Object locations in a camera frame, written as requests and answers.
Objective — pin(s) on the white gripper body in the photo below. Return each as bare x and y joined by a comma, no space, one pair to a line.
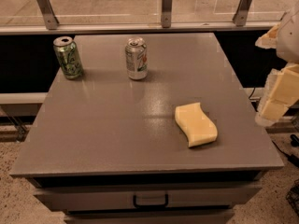
290,39

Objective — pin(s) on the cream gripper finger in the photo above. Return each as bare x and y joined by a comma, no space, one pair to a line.
281,91
268,40

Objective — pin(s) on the metal bracket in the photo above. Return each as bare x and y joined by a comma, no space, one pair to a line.
166,13
48,15
242,11

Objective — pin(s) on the green soda can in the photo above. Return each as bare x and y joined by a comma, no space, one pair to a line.
66,52

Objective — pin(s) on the middle metal bracket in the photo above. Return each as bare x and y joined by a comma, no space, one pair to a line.
166,13

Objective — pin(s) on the yellow sponge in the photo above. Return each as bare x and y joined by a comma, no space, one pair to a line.
196,125

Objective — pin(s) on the left metal bracket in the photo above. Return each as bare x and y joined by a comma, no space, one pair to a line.
48,15

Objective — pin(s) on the grey drawer cabinet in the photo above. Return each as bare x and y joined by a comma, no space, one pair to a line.
98,141

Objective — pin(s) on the black drawer handle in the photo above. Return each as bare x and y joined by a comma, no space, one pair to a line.
150,202

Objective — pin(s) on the silver 7up can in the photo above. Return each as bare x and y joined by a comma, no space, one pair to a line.
136,58

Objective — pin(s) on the right metal bracket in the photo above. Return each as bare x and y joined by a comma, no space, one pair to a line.
242,11

